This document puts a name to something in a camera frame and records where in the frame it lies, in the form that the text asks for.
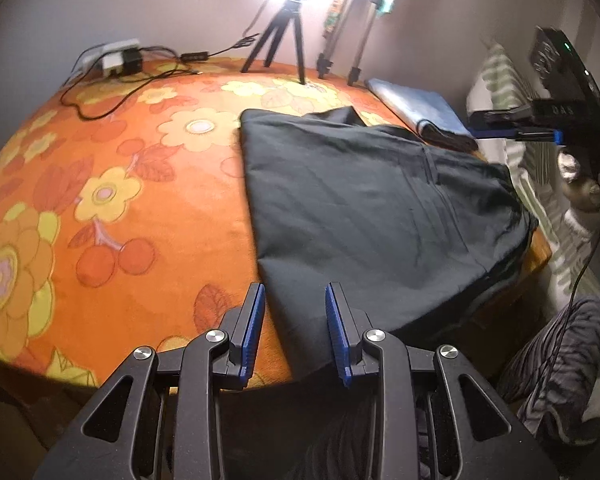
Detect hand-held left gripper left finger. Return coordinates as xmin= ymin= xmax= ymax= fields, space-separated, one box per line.
xmin=32 ymin=282 xmax=267 ymax=480

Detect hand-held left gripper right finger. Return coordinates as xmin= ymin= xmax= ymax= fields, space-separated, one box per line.
xmin=325 ymin=281 xmax=561 ymax=480

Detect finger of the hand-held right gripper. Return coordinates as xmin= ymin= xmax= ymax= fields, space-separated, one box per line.
xmin=471 ymin=129 xmax=565 ymax=147
xmin=467 ymin=105 xmax=535 ymax=129

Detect black pants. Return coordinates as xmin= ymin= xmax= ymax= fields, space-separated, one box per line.
xmin=238 ymin=106 xmax=540 ymax=382

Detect person's right hand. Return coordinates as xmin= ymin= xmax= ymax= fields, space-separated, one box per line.
xmin=556 ymin=148 xmax=600 ymax=212

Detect dark folded cloth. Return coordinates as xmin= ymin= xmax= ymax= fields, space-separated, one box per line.
xmin=414 ymin=119 xmax=482 ymax=154

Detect blue folded towel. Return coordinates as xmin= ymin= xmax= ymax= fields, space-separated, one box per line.
xmin=366 ymin=77 xmax=474 ymax=139

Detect green striped cloth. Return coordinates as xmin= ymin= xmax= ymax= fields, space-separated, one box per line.
xmin=467 ymin=41 xmax=600 ymax=313

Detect silver tripod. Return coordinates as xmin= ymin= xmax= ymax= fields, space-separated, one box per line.
xmin=316 ymin=0 xmax=387 ymax=87

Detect orange floral bedsheet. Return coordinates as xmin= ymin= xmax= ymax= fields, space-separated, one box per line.
xmin=0 ymin=55 xmax=553 ymax=392

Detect zebra print cloth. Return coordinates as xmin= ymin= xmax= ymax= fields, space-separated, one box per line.
xmin=496 ymin=295 xmax=600 ymax=447

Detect black tripod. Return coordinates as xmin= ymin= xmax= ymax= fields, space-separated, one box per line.
xmin=240 ymin=0 xmax=314 ymax=86

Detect white power strip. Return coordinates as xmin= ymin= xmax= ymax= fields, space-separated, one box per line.
xmin=71 ymin=38 xmax=144 ymax=80

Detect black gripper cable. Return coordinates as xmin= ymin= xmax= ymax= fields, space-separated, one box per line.
xmin=534 ymin=140 xmax=600 ymax=388

